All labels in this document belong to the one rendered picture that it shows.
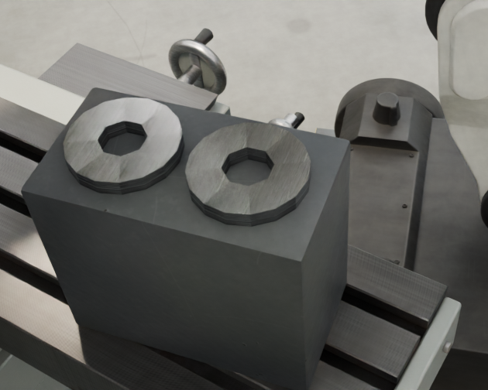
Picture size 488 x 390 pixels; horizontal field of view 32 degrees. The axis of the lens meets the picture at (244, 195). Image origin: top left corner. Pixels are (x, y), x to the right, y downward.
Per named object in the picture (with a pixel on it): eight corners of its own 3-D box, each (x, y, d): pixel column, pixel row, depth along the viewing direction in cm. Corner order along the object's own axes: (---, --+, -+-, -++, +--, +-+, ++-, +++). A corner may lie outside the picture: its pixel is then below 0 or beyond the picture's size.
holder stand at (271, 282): (132, 226, 83) (89, 71, 68) (348, 281, 77) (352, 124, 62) (75, 326, 76) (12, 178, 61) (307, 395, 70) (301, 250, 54)
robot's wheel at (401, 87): (440, 159, 162) (451, 81, 147) (438, 178, 159) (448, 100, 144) (337, 148, 166) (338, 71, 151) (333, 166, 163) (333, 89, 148)
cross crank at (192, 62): (187, 70, 153) (179, 17, 144) (242, 89, 148) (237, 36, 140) (135, 124, 145) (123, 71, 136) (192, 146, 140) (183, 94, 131)
